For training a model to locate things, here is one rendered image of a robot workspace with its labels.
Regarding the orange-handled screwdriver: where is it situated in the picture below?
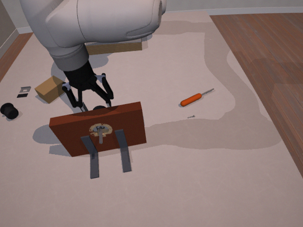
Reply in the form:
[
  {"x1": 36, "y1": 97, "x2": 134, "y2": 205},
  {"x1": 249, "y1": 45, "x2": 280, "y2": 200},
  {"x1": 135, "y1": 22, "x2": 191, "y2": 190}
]
[{"x1": 180, "y1": 88, "x2": 214, "y2": 106}]

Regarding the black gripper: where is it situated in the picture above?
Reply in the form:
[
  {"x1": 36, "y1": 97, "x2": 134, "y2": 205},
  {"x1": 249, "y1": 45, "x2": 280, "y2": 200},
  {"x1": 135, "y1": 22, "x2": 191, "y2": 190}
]
[{"x1": 62, "y1": 60, "x2": 114, "y2": 112}]

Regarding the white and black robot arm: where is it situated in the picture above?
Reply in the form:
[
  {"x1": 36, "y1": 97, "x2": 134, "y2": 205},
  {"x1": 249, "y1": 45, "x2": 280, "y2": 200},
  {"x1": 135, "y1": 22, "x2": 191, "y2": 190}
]
[{"x1": 19, "y1": 0, "x2": 167, "y2": 71}]

